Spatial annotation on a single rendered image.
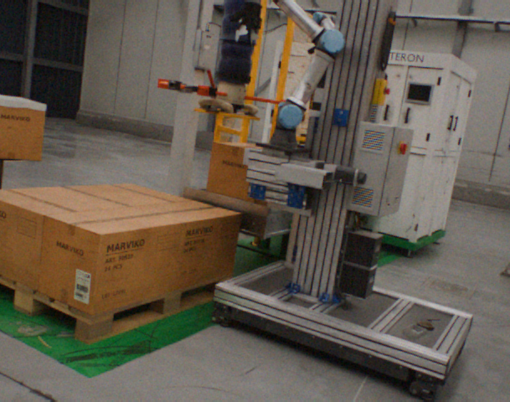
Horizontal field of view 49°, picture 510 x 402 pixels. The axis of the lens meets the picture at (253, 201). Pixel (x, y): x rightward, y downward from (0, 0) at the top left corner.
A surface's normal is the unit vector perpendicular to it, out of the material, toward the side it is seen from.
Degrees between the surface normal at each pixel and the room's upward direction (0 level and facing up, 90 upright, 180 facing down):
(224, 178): 90
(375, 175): 90
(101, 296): 90
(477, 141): 90
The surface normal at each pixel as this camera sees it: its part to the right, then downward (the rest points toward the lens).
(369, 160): -0.48, 0.07
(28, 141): 0.60, 0.22
